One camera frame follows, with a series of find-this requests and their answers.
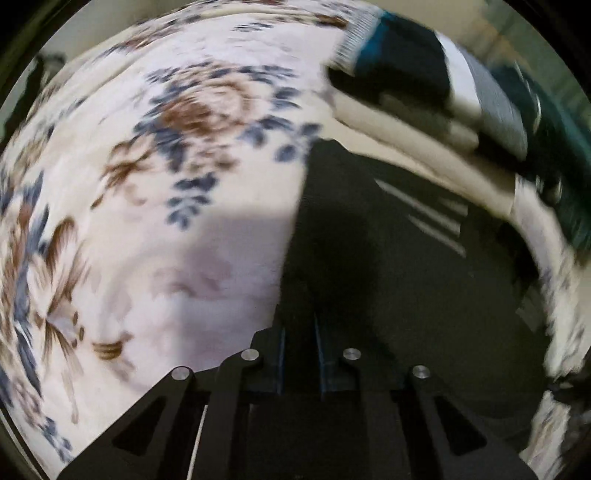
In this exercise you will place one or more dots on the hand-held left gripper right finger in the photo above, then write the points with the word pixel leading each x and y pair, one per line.
pixel 322 364

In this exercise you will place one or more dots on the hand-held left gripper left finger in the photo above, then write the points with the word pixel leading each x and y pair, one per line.
pixel 280 364

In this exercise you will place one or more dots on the white grey folded garment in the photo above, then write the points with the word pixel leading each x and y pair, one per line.
pixel 494 101

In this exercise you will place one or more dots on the black garment with grey stripes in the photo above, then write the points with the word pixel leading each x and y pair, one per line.
pixel 397 277

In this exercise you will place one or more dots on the cream folded garment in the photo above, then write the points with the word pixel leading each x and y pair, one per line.
pixel 374 117

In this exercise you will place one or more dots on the teal white patterned knit garment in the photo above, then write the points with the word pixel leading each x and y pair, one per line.
pixel 369 46

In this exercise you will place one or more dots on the floral blanket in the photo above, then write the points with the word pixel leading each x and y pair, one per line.
pixel 184 240

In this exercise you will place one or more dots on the black folded garment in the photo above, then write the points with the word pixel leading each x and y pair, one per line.
pixel 411 69

